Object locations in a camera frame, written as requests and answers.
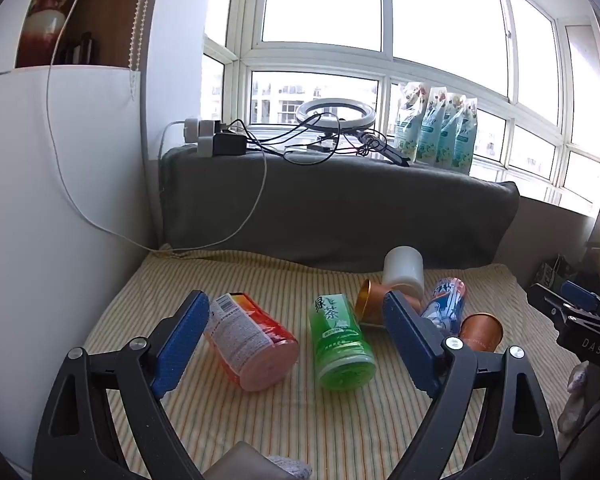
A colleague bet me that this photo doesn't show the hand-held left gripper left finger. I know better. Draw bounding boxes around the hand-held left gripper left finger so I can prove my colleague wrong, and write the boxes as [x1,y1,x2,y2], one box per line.
[32,289,211,480]

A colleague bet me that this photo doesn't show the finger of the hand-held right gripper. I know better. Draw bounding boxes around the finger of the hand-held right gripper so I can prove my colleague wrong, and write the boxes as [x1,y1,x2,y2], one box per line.
[560,280,600,320]
[526,282,577,332]

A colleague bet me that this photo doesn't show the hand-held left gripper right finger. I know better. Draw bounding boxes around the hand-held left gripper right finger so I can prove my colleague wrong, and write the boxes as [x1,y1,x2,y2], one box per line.
[381,289,562,480]

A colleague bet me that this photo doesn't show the green printed cup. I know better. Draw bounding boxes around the green printed cup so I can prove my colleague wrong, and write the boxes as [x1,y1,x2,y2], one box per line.
[308,294,377,391]

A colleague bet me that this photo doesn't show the copper metallic cup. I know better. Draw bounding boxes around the copper metallic cup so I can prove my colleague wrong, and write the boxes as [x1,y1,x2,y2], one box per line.
[458,312,504,353]
[355,279,423,331]

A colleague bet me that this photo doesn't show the blue white printed cup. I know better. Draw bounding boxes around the blue white printed cup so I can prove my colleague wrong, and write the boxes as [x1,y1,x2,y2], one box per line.
[420,276,467,337]

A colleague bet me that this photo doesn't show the orange red printed cup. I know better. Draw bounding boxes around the orange red printed cup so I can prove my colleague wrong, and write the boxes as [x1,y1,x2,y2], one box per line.
[202,292,300,392]

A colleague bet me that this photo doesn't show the green printed box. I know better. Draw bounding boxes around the green printed box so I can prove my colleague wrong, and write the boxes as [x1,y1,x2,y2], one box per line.
[532,255,573,288]

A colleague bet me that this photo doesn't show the grey cloth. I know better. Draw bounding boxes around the grey cloth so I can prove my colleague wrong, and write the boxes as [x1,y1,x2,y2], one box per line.
[212,441,286,480]

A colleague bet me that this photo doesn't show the striped yellow mat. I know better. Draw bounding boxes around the striped yellow mat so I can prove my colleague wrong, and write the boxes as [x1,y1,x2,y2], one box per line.
[82,250,581,480]

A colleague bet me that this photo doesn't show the grey blanket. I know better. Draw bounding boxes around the grey blanket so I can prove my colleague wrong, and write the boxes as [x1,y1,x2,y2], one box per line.
[160,145,521,273]

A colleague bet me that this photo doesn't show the white knitted cloth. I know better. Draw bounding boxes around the white knitted cloth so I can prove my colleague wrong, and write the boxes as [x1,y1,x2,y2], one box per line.
[267,454,314,480]

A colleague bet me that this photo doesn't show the pale green refill pouch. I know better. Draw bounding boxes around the pale green refill pouch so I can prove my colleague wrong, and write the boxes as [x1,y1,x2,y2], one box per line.
[436,92,465,168]
[452,95,481,176]
[415,87,449,163]
[394,82,429,155]

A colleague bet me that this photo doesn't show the white cabinet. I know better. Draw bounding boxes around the white cabinet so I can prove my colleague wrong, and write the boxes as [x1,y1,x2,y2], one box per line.
[0,0,153,473]

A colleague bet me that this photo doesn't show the black power adapter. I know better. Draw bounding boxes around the black power adapter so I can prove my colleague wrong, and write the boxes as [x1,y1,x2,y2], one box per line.
[215,130,248,157]

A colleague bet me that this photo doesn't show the dark books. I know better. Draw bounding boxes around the dark books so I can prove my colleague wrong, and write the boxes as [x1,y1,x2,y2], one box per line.
[61,32,102,66]

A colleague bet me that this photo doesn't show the red framed picture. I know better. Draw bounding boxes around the red framed picture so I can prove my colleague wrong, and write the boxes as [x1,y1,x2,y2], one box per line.
[17,0,87,68]

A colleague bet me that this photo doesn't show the black ring light stand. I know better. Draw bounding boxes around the black ring light stand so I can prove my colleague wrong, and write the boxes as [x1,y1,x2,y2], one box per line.
[357,131,412,167]

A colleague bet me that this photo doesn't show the power adapters with cables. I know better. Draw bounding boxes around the power adapters with cables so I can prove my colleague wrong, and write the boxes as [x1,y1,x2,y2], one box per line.
[182,117,231,158]

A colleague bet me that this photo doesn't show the black cables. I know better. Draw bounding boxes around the black cables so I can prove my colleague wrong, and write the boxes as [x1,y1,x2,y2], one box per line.
[230,119,381,166]

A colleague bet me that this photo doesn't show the white cable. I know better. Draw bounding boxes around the white cable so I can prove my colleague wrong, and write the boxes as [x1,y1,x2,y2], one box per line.
[46,0,268,253]

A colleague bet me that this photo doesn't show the white ring light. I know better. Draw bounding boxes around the white ring light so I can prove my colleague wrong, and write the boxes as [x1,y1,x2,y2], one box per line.
[295,99,378,137]

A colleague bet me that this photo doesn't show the beaded blind cord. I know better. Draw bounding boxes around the beaded blind cord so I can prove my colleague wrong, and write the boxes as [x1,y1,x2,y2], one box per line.
[127,0,162,103]

